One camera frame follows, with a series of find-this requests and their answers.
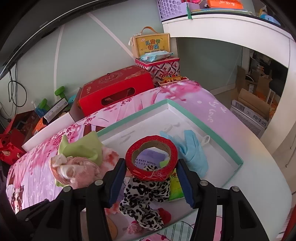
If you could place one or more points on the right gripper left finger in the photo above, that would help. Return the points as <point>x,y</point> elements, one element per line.
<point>59,219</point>

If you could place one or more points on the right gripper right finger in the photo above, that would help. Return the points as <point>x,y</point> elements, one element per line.
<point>239,220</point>

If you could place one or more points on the pink lace scrunchie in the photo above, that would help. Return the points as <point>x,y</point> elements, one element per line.
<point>77,172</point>

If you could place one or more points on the green tissue pack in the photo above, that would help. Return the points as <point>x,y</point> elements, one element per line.
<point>175,187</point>

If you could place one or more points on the green microfiber cloth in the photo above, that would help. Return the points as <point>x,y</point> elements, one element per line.
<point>88,147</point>

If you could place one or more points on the leopard print scrunchie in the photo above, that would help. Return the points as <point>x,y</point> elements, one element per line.
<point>137,197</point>

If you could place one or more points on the blue face mask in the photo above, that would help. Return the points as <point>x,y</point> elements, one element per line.
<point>191,151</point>

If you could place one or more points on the red tape roll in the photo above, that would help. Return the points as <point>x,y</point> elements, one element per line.
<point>151,173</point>

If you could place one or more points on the purple baby wipes pack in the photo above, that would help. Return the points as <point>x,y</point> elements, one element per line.
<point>152,157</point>

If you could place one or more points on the pink white fluffy towel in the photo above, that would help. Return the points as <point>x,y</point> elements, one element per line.
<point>109,160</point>

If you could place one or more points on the cartoon printed bed sheet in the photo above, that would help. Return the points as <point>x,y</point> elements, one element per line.
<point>260,178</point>

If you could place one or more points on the red flower hair clip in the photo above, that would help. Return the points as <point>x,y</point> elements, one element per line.
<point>165,215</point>

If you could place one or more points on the red felt handbag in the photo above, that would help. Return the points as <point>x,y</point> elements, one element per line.
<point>11,146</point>

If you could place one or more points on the orange cardboard box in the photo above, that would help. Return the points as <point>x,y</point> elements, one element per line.
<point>41,124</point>

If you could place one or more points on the white storage box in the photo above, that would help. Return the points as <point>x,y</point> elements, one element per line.
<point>56,126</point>

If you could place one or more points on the dark red open box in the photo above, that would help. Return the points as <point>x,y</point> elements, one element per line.
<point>23,122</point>

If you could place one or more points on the blue water bottle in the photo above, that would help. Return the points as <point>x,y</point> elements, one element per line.
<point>39,111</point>

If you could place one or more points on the cardboard milk carton box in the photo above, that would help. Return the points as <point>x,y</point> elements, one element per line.
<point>252,111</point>

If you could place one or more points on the green dumbbell left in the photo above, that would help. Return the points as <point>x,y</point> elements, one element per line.
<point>44,105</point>

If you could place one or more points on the green dumbbell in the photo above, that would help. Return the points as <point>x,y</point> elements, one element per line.
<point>44,105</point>
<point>60,92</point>

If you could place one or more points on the teal toy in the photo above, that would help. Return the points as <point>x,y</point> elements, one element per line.
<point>72,99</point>

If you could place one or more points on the green dumbbell right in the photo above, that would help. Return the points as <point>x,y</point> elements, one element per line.
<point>60,92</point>

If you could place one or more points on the teal white shallow box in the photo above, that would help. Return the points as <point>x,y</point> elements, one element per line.
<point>167,115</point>

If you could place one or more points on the large red gift box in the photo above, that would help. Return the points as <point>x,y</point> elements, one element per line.
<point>114,87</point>

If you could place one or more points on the red white patterned box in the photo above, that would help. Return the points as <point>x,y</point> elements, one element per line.
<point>163,72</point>

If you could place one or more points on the blue wipes packet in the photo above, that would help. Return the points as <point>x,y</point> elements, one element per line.
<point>155,56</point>

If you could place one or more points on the white curved desk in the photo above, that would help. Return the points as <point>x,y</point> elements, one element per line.
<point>260,36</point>

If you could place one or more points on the yellow gift carry box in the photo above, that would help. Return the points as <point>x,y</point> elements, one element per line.
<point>148,40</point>

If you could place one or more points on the orange snack packet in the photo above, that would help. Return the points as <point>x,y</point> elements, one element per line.
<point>225,4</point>

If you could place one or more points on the purple perforated basket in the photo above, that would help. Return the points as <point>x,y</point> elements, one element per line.
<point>170,9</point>

